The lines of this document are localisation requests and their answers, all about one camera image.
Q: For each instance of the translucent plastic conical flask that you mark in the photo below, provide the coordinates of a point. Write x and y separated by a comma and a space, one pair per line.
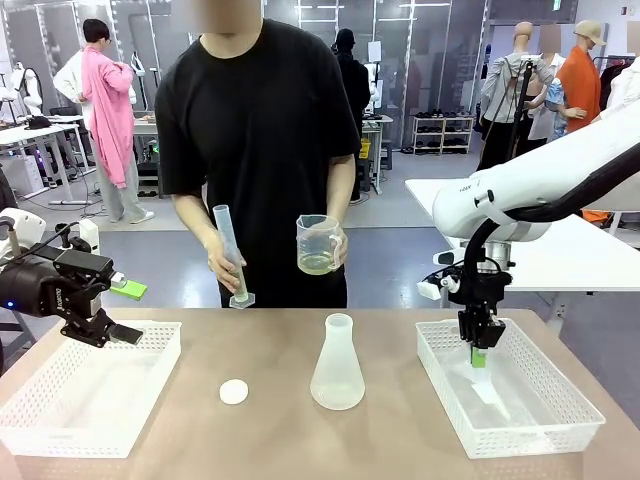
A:
337, 375

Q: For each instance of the white shoe rack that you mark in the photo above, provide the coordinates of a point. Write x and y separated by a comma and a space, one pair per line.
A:
445, 132

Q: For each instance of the person in pink hoodie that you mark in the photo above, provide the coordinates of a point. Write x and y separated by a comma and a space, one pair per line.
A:
107, 110

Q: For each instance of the grey workbench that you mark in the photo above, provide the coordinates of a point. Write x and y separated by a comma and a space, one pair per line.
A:
145, 125

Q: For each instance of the white side table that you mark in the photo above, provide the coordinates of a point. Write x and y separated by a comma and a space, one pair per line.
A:
560, 265

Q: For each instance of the person's right hand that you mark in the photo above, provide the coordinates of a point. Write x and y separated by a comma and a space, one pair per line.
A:
220, 262

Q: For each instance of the white humanoid robot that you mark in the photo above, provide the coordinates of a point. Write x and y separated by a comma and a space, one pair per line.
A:
31, 87

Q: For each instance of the person's right forearm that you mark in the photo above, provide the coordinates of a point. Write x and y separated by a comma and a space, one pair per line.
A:
197, 220

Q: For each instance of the person's left forearm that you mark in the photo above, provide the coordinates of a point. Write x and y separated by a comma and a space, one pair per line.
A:
341, 190

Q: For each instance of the person in black clothes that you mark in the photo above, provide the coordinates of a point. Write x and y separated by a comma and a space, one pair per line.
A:
352, 85

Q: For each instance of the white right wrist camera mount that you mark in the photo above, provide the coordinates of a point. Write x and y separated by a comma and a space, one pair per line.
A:
432, 289

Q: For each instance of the person in black T-shirt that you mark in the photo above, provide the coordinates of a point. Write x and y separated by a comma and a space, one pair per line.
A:
260, 125

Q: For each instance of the mannequin in white jacket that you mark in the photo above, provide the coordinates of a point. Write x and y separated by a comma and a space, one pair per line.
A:
625, 85

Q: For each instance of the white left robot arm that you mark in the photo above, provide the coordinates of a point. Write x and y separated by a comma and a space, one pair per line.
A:
22, 222

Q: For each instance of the clear plastic measuring beaker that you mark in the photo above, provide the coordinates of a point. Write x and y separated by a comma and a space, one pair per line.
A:
315, 245

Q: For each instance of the white office desk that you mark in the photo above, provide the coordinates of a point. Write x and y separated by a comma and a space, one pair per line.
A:
30, 132

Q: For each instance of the white round flask cap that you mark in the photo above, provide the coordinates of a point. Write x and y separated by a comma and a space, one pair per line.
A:
233, 391

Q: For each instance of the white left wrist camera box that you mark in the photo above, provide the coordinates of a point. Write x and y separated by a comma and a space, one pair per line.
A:
90, 235

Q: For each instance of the person's left hand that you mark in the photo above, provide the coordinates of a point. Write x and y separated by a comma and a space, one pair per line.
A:
340, 247

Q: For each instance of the clear plastic graduated cylinder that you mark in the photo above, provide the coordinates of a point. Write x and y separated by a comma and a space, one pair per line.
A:
227, 240

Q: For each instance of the mannequin in orange jacket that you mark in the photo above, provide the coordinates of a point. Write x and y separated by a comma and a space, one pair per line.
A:
582, 85

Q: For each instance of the black camera tripod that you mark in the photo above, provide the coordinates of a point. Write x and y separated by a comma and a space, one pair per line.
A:
522, 100

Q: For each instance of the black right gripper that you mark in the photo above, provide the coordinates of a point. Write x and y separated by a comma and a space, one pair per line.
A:
492, 290

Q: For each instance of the mannequin in floral dress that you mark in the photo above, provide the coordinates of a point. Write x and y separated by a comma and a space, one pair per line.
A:
540, 120

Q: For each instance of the white perforated plastic basket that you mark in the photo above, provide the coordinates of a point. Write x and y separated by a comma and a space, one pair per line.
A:
540, 440
30, 430

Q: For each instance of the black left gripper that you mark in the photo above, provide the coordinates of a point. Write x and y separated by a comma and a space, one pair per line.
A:
35, 292

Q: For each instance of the mannequin in grey shirt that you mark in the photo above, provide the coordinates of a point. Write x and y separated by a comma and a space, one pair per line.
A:
500, 85

